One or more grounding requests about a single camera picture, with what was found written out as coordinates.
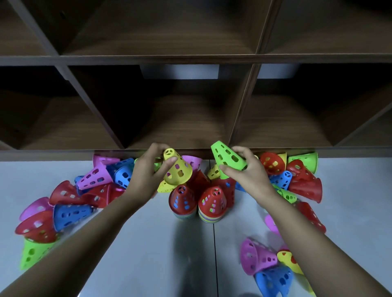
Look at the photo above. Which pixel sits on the person's right hand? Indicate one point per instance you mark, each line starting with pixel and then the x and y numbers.
pixel 254 177

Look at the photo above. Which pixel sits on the person's left hand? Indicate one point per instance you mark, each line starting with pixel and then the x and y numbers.
pixel 144 177

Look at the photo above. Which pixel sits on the person's left thumb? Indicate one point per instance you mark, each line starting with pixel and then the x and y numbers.
pixel 167 166

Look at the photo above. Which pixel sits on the person's right thumb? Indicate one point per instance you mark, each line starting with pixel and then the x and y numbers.
pixel 231 171

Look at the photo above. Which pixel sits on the yellow perforated plastic cone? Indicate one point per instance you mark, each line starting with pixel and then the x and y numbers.
pixel 180 173
pixel 286 260

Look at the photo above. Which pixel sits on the green perforated plastic cone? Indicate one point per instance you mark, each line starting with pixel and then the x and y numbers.
pixel 225 153

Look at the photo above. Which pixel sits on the person's left forearm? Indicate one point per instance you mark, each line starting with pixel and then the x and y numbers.
pixel 76 244

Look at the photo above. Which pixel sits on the person's right forearm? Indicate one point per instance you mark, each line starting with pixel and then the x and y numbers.
pixel 321 260

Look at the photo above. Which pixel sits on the pile of colourful plastic cones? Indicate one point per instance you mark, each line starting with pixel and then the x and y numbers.
pixel 92 179
pixel 306 186
pixel 193 162

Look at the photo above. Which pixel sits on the stack of colourful plastic cones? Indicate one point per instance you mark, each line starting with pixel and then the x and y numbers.
pixel 211 202
pixel 182 199

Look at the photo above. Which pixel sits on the pink perforated plastic cone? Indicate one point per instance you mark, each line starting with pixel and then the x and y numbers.
pixel 254 257

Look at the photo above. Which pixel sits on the brown wooden cubby shelf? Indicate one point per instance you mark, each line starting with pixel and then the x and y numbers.
pixel 183 58

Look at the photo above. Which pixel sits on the blue perforated plastic cone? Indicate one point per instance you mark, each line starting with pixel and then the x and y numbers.
pixel 275 281

